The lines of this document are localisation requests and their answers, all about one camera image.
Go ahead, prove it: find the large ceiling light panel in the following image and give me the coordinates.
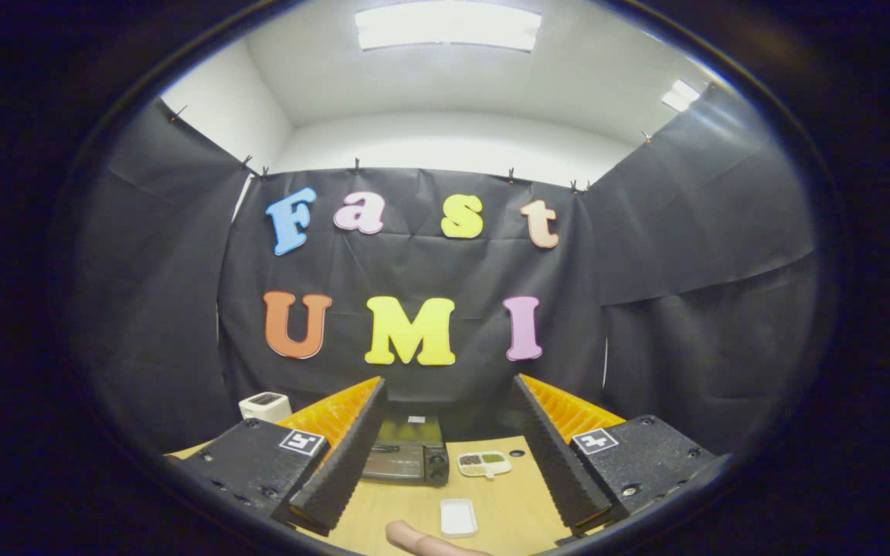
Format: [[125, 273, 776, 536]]
[[355, 2, 542, 53]]

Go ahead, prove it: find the white pop-up toaster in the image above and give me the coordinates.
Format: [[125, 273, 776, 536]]
[[239, 392, 293, 424]]

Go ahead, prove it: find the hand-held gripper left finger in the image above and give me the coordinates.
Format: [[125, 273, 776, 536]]
[[169, 376, 389, 537]]

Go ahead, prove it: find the white divided dish with beans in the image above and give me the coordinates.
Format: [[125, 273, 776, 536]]
[[457, 451, 513, 480]]

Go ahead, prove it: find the small white rectangular tray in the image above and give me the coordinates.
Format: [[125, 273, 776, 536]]
[[440, 498, 479, 538]]

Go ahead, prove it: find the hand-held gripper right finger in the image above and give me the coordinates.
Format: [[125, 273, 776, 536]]
[[508, 374, 718, 535]]

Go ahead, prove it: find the black toaster oven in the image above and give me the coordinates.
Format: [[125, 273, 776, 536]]
[[360, 415, 450, 486]]

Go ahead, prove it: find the small ceiling light panel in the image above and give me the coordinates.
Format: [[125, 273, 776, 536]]
[[661, 79, 701, 113]]

